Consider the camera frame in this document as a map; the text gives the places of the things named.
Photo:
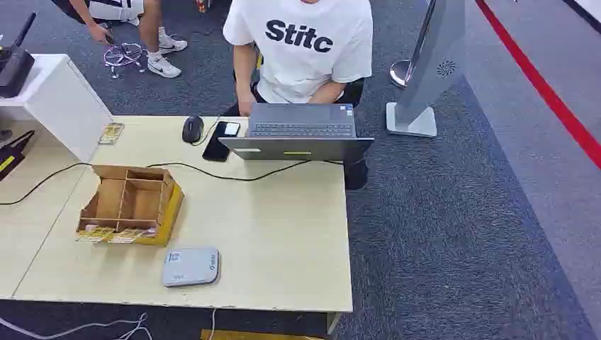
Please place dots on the grey flat router box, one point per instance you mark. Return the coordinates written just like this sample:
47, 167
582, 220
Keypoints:
191, 267

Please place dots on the card with yellow print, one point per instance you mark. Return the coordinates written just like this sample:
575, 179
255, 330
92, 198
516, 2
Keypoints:
132, 235
111, 133
95, 234

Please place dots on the black smartphone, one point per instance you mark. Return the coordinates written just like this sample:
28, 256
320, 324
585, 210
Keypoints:
220, 141

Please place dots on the grey laptop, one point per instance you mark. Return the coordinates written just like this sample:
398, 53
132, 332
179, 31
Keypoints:
300, 133

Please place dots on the black power adapter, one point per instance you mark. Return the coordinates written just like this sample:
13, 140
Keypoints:
10, 155

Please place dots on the standing person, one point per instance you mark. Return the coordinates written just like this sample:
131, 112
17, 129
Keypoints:
155, 28

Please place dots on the wooden card box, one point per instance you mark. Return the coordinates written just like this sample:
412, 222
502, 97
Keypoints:
136, 202

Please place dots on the grey kiosk stand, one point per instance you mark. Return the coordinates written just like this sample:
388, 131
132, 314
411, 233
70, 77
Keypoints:
425, 75

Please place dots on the yellow board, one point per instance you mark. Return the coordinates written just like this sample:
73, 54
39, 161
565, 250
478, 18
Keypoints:
253, 335

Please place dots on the person in white shirt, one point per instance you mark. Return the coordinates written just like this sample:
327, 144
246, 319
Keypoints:
300, 56

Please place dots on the white cabinet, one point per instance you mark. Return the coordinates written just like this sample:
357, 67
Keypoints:
61, 98

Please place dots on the chrome stanchion base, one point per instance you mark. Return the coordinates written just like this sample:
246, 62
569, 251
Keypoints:
400, 73

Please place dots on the black computer mouse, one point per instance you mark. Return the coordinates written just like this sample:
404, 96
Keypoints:
192, 129

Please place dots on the black router with antenna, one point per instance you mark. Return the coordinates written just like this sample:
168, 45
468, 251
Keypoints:
14, 68

